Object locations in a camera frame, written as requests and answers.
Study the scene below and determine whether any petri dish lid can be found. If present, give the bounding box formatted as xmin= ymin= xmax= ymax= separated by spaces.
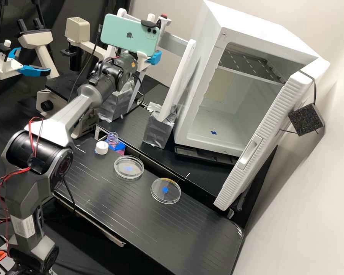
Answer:
xmin=150 ymin=177 xmax=182 ymax=205

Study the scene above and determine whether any black cable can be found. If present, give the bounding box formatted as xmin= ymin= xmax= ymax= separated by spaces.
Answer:
xmin=89 ymin=24 xmax=104 ymax=76

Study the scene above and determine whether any blue bottle holder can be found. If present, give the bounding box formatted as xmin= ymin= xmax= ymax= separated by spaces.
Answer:
xmin=107 ymin=142 xmax=127 ymax=153

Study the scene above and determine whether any petri dish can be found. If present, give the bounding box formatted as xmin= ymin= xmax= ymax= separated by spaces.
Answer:
xmin=113 ymin=154 xmax=145 ymax=180

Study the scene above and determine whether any incubator door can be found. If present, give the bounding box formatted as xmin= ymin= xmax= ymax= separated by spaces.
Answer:
xmin=213 ymin=70 xmax=326 ymax=212

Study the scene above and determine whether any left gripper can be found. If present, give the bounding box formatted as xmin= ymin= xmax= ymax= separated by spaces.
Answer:
xmin=0 ymin=47 xmax=51 ymax=80

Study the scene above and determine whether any white incubator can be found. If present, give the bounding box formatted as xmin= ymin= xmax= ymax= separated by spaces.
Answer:
xmin=172 ymin=0 xmax=332 ymax=158

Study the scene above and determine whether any white cap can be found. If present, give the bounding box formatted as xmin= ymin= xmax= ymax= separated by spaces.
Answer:
xmin=95 ymin=141 xmax=110 ymax=155

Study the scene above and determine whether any small bottle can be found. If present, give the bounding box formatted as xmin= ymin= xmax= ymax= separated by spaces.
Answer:
xmin=106 ymin=131 xmax=120 ymax=147

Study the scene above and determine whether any black platform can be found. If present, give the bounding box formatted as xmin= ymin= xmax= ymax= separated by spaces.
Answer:
xmin=96 ymin=75 xmax=278 ymax=230
xmin=52 ymin=137 xmax=245 ymax=275

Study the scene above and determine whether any right wrist camera phone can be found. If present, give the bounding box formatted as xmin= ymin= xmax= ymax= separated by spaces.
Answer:
xmin=99 ymin=13 xmax=161 ymax=57

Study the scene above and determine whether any cream microscope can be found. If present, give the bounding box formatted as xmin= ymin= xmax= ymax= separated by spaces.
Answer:
xmin=16 ymin=16 xmax=117 ymax=140

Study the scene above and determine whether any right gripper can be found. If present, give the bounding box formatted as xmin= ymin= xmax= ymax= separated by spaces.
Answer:
xmin=136 ymin=50 xmax=163 ymax=72

